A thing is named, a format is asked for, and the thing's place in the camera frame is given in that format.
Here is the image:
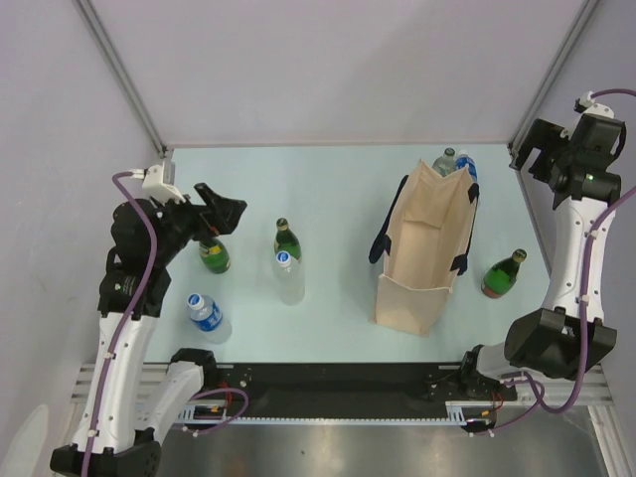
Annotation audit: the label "beige canvas tote bag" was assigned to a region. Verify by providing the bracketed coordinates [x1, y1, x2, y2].
[369, 161, 480, 336]

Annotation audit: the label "blue label bottle front left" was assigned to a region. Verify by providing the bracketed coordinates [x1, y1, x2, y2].
[187, 293, 233, 344]

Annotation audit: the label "blue label water bottle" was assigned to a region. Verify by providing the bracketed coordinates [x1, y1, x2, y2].
[455, 150, 478, 183]

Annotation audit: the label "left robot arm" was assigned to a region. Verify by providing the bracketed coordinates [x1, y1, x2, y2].
[50, 183, 247, 476]

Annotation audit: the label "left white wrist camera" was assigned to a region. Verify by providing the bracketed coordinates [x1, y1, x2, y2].
[130, 159, 186, 205]

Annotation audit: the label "aluminium frame rail right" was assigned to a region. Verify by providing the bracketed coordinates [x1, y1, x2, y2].
[508, 0, 601, 158]

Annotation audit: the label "white slotted cable duct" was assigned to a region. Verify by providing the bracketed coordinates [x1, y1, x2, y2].
[175, 401, 494, 428]

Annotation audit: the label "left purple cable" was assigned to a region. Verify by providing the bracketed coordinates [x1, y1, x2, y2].
[81, 171, 163, 477]

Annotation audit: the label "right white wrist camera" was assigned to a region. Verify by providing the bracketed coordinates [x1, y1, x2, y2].
[574, 91, 614, 118]

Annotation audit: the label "aluminium frame rail left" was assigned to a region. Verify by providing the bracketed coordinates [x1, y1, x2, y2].
[72, 0, 168, 159]

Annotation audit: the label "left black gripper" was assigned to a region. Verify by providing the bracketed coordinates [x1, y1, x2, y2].
[150, 182, 245, 264]

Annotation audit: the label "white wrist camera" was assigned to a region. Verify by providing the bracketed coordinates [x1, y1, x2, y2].
[574, 91, 614, 118]
[130, 159, 186, 205]

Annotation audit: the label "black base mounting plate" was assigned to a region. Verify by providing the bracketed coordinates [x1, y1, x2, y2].
[203, 363, 517, 410]

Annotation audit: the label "aluminium frame rail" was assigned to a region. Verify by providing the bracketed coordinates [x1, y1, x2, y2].
[508, 0, 601, 158]
[72, 0, 168, 159]

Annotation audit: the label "clear glass bottle green cap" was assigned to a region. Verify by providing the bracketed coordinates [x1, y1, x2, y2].
[432, 147, 456, 177]

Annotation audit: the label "clear plastic bottle blue cap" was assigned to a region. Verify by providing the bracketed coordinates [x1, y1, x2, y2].
[273, 250, 305, 306]

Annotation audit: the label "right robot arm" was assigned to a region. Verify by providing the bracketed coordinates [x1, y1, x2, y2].
[458, 104, 626, 407]

